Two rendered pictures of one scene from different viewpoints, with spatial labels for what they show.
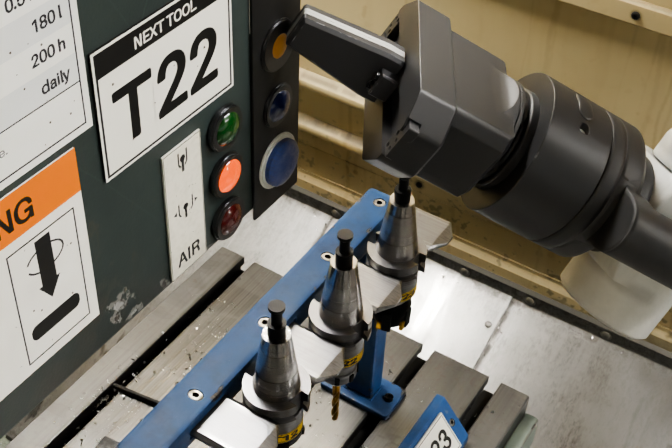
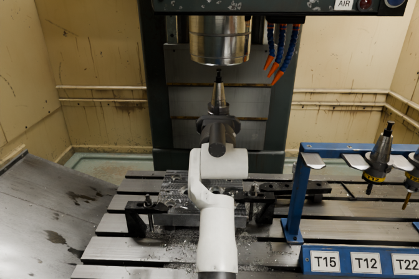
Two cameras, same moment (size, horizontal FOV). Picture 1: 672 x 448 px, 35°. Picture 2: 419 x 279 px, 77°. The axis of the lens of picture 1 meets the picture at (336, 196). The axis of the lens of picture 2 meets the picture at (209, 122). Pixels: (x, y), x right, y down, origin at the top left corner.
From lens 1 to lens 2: 0.47 m
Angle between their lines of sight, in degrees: 53
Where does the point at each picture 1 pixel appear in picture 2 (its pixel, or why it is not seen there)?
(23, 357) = not seen: outside the picture
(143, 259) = not seen: outside the picture
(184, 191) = not seen: outside the picture
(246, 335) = not seen: hidden behind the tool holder
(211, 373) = (359, 146)
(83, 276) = not seen: outside the picture
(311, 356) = (399, 162)
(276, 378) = (378, 150)
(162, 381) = (355, 189)
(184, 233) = not seen: outside the picture
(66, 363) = (288, 4)
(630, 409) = not seen: outside the picture
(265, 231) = not seen: outside the picture
